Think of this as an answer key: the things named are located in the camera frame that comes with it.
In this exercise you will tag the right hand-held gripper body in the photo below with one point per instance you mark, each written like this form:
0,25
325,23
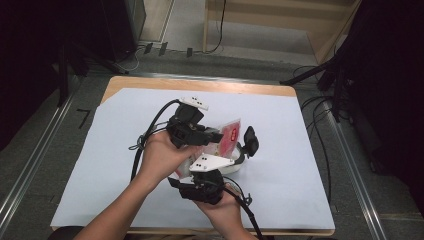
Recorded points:
206,188

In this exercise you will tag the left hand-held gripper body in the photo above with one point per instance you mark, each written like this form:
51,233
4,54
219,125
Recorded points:
185,130

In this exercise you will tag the red and white refill pouch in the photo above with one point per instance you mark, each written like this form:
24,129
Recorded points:
230,136

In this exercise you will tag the clear jar with black lid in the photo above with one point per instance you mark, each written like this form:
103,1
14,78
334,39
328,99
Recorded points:
250,141

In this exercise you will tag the person's right hand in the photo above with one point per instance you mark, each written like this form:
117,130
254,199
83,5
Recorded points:
223,210

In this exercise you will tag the person's left hand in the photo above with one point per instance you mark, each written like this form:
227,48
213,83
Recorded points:
161,160

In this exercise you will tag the wooden table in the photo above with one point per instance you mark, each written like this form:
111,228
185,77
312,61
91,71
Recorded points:
200,85

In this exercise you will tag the small black floor block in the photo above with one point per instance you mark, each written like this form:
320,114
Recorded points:
163,48
148,48
189,52

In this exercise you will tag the black cabinet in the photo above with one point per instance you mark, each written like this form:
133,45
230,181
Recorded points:
123,26

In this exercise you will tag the dark round stool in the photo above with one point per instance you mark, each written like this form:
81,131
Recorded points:
63,233

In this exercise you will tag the black metal stand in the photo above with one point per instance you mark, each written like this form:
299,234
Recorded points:
336,86

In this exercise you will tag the light wooden shelf frame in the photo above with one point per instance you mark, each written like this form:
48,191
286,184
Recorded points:
320,40

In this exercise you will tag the metal floor rail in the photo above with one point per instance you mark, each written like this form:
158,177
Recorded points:
356,180
36,156

